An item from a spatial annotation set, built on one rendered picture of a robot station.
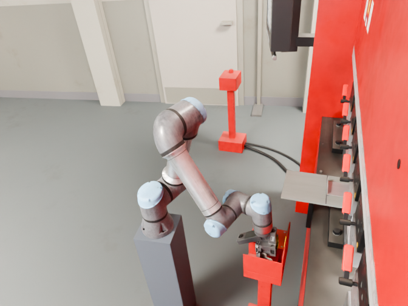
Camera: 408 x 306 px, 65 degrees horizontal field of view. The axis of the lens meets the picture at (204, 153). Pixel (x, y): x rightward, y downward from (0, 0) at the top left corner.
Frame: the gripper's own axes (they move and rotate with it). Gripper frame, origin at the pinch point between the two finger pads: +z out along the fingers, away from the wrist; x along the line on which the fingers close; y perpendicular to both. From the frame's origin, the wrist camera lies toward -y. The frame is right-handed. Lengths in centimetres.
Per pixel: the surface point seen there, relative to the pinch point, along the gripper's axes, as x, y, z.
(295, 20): 161, -5, -60
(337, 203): 14.3, 28.5, -24.5
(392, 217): -39, 36, -71
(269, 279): -4.9, 4.1, 5.0
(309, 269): -9.2, 20.5, -12.5
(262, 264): -4.9, 1.9, -4.2
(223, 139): 179, -81, 54
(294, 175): 27.4, 10.5, -26.0
